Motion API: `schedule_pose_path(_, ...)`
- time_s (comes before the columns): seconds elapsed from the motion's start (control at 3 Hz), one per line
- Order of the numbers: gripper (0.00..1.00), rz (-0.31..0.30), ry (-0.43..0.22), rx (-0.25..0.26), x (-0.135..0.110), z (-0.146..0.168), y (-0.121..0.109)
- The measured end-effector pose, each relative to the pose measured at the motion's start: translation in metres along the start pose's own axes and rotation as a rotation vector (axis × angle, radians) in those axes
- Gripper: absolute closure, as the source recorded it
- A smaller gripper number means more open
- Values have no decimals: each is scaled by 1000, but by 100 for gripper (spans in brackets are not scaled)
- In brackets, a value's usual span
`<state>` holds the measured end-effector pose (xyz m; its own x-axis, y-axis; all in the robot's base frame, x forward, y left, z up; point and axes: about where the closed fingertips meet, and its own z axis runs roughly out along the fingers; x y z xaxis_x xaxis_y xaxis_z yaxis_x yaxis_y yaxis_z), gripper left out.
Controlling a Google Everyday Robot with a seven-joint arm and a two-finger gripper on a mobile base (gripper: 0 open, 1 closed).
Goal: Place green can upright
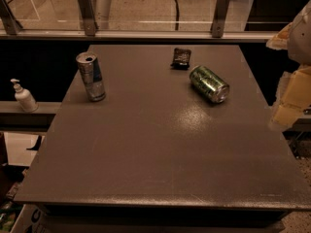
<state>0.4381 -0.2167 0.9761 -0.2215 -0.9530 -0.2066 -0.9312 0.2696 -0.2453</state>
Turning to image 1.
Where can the middle metal railing bracket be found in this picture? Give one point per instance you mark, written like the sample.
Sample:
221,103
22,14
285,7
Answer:
88,17

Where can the white cardboard box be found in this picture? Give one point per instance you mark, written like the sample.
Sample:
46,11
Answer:
30,220

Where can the white pump dispenser bottle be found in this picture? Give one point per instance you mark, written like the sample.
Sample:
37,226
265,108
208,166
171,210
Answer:
24,97

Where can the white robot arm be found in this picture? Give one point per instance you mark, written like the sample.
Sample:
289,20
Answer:
299,42

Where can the left metal railing bracket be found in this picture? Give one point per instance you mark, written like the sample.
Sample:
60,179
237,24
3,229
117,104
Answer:
11,25

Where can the green soda can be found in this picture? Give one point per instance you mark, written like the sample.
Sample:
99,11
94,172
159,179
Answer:
209,84

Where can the white pipe behind glass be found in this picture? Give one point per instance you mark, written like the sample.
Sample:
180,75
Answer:
100,0

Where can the silver blue energy drink can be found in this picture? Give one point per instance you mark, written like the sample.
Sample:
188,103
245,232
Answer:
91,75

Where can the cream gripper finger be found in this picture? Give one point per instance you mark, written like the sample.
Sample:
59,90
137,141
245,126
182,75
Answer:
280,40
293,97

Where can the metal railing beam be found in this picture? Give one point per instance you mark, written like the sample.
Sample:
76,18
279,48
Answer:
141,36

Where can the metal railing bracket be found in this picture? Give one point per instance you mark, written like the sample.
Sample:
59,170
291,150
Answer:
88,17
218,24
11,25

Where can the right metal railing bracket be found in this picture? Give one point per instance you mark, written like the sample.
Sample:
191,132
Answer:
218,24

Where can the black crumpled snack packet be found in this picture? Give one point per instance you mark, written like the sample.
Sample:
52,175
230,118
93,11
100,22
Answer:
181,59

